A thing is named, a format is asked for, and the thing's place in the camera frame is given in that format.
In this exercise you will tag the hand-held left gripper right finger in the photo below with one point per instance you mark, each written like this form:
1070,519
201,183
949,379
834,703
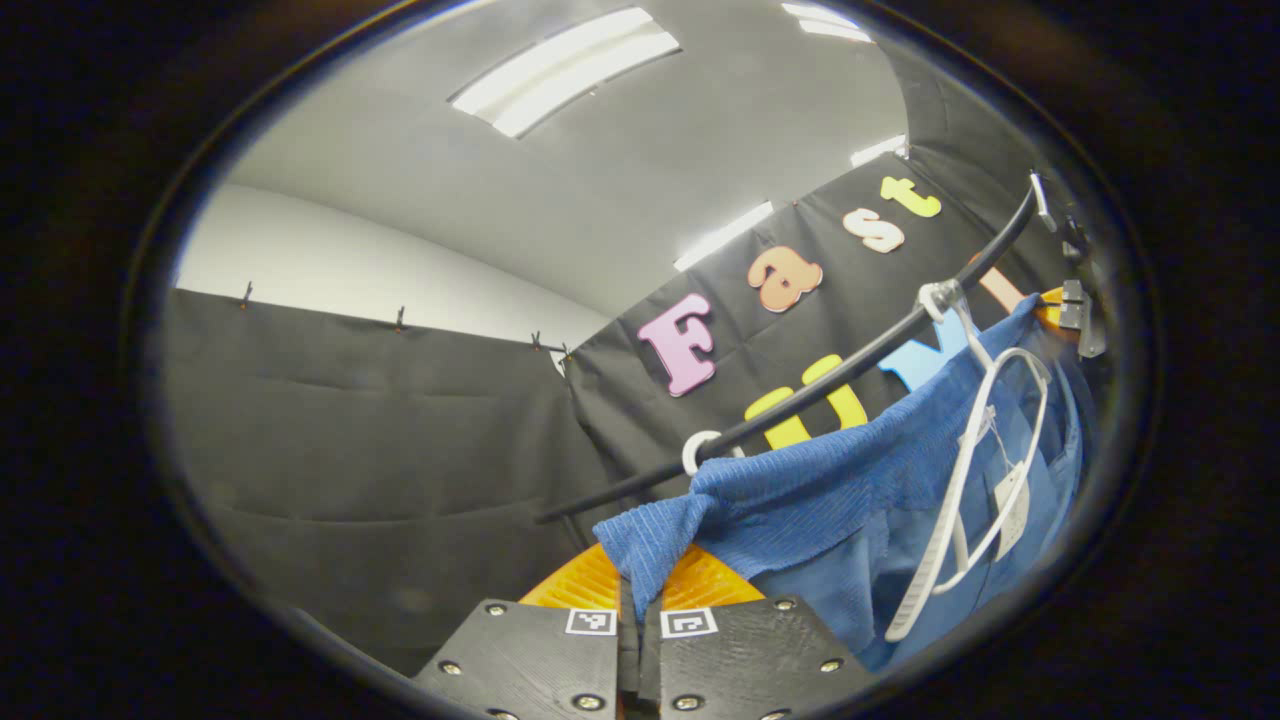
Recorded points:
750,660

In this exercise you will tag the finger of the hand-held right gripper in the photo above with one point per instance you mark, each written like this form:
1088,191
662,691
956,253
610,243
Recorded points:
1082,320

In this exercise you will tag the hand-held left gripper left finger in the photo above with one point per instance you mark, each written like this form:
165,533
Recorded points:
530,660

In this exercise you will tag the white hanger with arched shoulders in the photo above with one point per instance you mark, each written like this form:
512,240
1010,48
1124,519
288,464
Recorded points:
688,455

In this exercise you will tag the black clothes rack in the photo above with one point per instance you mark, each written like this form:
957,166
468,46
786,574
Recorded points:
850,365

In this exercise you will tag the white hanger with cross bar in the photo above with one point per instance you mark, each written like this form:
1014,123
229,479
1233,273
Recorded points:
945,520

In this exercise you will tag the black backdrop cloth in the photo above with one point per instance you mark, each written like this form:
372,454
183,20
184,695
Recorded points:
380,450

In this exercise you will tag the large ceiling light panel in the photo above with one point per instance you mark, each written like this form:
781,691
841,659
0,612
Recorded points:
565,72

